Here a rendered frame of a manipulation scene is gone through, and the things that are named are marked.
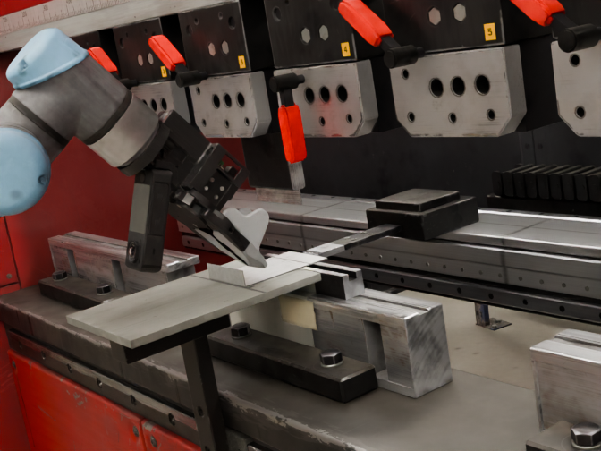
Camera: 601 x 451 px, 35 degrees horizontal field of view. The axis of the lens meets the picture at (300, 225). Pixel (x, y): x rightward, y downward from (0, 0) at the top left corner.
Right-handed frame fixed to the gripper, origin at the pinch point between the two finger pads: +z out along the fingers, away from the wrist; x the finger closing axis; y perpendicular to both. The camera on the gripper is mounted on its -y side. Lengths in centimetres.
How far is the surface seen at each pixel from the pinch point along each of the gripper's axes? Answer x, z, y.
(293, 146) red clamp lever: -8.9, -8.5, 10.9
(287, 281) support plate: 0.6, 5.3, 1.3
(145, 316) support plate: 5.1, -5.6, -11.8
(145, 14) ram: 25.9, -22.4, 24.3
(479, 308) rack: 186, 190, 96
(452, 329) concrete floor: 194, 190, 85
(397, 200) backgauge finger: 9.2, 18.1, 23.2
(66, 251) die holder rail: 80, 5, 0
